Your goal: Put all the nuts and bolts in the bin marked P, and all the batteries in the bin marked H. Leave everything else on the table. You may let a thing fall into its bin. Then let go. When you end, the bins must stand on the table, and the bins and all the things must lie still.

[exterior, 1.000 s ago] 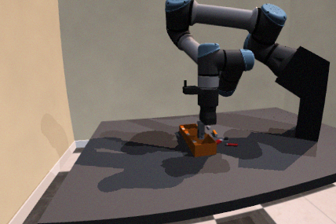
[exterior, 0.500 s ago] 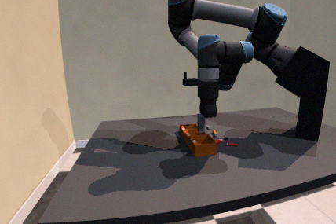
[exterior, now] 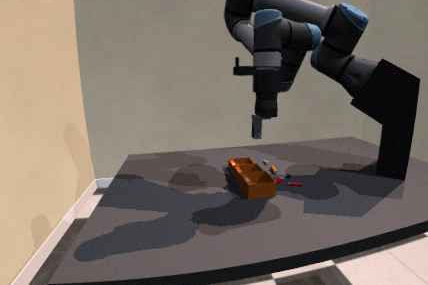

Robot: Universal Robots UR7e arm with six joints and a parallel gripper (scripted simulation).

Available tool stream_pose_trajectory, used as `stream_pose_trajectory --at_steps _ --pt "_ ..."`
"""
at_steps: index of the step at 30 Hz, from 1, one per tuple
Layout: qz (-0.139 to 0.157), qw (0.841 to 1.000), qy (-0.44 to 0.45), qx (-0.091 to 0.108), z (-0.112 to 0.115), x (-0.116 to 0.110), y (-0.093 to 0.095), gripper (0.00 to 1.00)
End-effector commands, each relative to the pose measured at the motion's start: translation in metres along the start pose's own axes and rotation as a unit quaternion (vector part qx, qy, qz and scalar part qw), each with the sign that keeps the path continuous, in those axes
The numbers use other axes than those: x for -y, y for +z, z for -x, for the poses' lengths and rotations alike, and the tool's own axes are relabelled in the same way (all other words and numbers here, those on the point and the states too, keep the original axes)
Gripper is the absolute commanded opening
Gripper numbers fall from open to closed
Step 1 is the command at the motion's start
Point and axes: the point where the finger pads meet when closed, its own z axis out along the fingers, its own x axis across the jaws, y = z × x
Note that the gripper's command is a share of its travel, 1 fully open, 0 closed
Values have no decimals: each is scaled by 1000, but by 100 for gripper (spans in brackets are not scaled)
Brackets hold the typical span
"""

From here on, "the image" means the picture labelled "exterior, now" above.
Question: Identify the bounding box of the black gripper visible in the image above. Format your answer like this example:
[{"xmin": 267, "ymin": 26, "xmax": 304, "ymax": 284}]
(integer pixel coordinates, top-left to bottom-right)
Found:
[{"xmin": 233, "ymin": 52, "xmax": 282, "ymax": 139}]

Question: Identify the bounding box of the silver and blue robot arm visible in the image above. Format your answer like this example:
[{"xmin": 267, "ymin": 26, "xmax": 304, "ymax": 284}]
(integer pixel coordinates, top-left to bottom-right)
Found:
[{"xmin": 224, "ymin": 0, "xmax": 378, "ymax": 98}]

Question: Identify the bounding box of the red usb stick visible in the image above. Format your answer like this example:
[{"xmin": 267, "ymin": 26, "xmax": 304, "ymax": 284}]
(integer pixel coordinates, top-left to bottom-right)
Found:
[{"xmin": 274, "ymin": 177, "xmax": 284, "ymax": 184}]

